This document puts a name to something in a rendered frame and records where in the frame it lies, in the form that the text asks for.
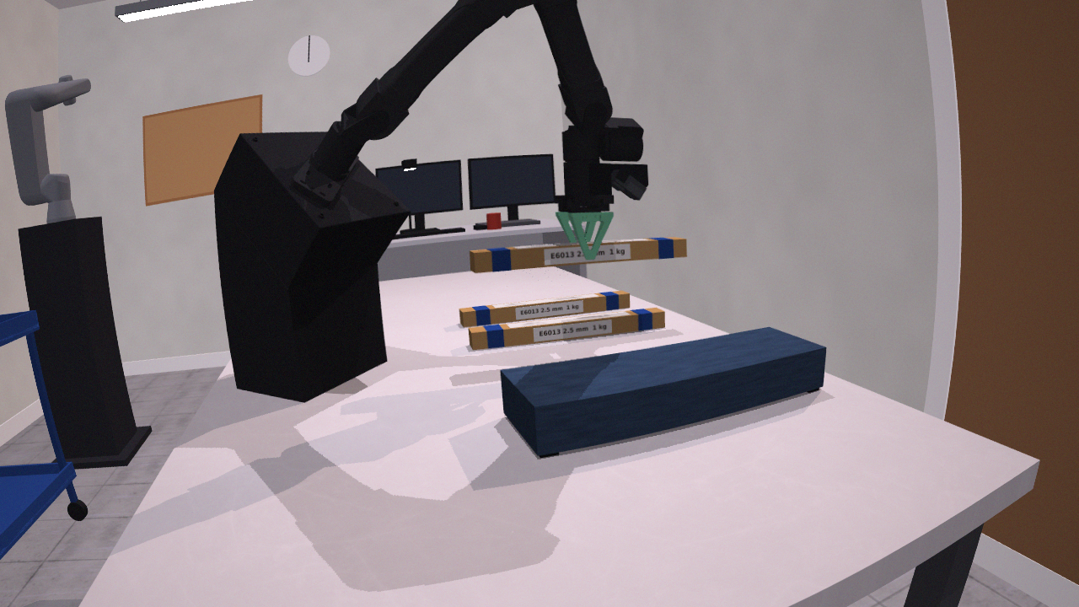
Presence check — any tan box with white label and blue band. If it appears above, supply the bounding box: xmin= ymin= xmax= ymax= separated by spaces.
xmin=470 ymin=237 xmax=687 ymax=273

